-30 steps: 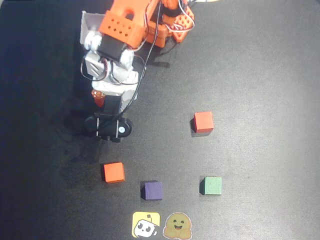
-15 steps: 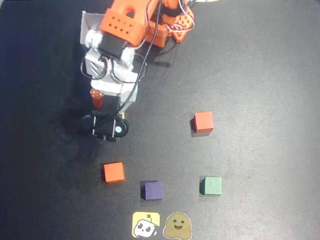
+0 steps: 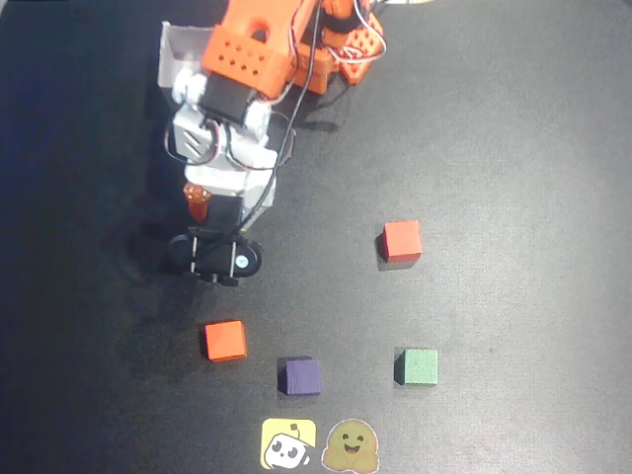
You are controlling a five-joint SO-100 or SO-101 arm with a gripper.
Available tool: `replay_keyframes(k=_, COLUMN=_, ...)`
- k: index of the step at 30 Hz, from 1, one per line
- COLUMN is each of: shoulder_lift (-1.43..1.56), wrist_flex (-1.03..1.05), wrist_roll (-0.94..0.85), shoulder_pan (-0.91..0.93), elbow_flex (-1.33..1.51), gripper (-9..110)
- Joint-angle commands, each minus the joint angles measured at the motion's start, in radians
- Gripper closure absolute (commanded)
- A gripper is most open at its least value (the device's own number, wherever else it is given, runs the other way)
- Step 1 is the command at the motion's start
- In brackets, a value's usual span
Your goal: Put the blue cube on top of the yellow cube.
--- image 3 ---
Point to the orange wooden cube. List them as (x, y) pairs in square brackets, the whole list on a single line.
[(225, 339)]

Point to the red wooden cube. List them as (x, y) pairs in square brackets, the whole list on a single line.
[(402, 240)]

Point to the hugging face emoji sticker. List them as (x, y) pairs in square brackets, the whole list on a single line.
[(351, 446)]

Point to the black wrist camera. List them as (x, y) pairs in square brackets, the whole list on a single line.
[(214, 257)]

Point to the orange and white robot arm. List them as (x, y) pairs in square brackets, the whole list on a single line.
[(257, 54)]

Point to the green wooden cube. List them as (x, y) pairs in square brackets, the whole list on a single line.
[(418, 367)]

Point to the white open cardboard box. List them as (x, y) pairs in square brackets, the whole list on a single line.
[(178, 49)]

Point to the yellow robot face sticker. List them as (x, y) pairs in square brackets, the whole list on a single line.
[(288, 443)]

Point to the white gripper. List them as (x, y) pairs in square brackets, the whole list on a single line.
[(223, 211)]

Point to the black table mat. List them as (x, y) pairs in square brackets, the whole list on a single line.
[(494, 296)]

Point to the purple wooden cube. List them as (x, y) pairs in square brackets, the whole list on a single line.
[(301, 376)]

